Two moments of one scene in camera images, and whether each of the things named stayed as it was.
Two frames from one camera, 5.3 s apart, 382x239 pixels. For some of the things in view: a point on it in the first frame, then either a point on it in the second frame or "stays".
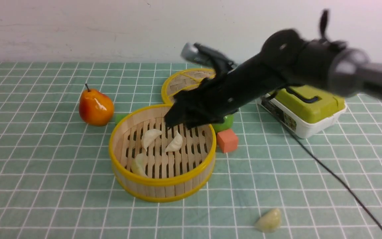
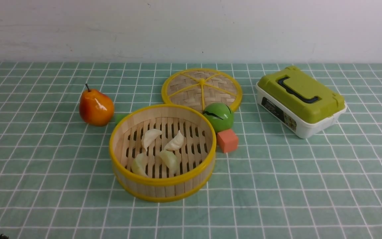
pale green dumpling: x=269 y=221 → x=169 y=159
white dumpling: x=149 y=136 stays
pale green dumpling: x=137 y=166 stays
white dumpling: x=176 y=144 stays
